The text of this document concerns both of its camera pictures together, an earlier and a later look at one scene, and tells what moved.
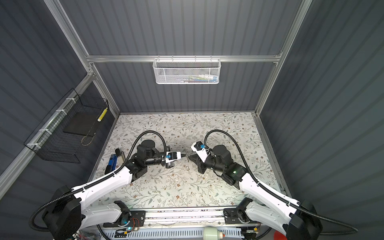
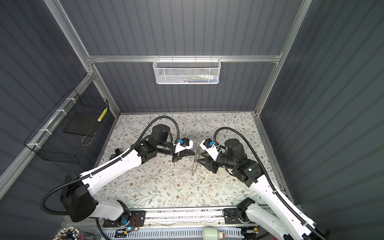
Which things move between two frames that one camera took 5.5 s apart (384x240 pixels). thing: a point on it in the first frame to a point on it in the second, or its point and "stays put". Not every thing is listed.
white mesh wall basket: [186, 71] stays put
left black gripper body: [169, 166] to [176, 157]
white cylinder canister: [211, 233] stays put
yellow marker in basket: [102, 115] stays put
